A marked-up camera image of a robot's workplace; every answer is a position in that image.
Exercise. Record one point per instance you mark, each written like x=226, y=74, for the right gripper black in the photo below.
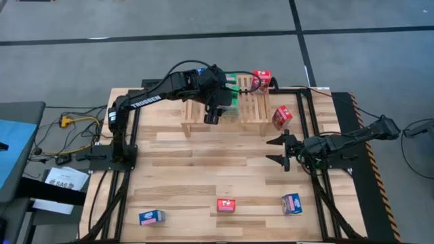
x=296, y=148

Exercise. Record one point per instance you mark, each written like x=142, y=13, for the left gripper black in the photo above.
x=218, y=98

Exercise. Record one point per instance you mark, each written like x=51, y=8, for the red Froot Loops cereal box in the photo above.
x=282, y=117
x=265, y=78
x=226, y=204

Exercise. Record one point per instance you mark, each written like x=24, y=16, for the blue Frosted Flakes cereal box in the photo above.
x=200, y=71
x=291, y=203
x=151, y=217

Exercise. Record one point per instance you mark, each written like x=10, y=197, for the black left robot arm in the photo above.
x=179, y=84

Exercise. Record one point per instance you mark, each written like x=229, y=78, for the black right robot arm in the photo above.
x=339, y=142

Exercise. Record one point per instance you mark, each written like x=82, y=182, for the wooden slatted shelf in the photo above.
x=252, y=108

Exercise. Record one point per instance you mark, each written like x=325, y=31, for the black hazard-striped floor mat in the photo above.
x=359, y=196

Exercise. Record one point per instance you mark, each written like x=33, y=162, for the yellow power plug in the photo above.
x=66, y=121

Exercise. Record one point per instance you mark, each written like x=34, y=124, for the small black power adapter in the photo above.
x=62, y=159

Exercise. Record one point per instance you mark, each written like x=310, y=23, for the printed white paper sheet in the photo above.
x=68, y=178

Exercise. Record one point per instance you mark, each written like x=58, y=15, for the blank white paper sheet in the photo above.
x=51, y=206

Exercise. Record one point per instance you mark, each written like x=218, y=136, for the blue sheet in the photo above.
x=17, y=149

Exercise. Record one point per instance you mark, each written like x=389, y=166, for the black aluminium table frame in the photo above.
x=291, y=91

